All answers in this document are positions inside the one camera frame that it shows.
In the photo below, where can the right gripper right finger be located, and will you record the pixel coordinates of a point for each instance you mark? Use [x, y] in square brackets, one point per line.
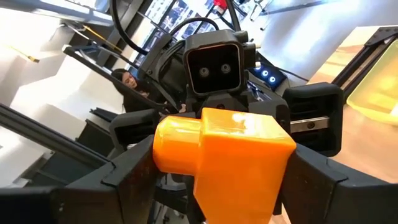
[335, 202]

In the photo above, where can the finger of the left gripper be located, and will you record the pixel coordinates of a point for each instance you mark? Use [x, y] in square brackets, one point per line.
[222, 101]
[273, 109]

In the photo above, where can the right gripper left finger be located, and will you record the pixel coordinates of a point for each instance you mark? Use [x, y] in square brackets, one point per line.
[93, 199]

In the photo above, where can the orange angled block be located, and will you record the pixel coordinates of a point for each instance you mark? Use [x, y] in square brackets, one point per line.
[239, 161]

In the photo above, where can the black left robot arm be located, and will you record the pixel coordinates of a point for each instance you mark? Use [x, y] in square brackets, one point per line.
[164, 71]

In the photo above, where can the yellow translucent bin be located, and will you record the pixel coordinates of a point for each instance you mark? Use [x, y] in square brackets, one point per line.
[379, 90]

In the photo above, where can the person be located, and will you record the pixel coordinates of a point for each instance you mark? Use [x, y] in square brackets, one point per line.
[130, 90]

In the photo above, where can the red container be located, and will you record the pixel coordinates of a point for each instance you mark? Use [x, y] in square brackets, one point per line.
[220, 3]

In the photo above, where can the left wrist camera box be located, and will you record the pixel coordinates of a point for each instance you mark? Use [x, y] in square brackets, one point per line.
[214, 65]

